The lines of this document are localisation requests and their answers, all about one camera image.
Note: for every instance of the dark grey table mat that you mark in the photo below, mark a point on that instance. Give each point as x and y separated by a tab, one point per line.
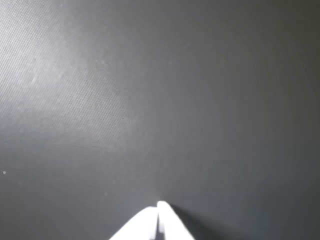
150	100

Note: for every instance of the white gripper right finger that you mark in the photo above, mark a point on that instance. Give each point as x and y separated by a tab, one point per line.
172	225

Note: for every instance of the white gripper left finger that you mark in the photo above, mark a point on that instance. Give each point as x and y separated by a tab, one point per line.
142	225

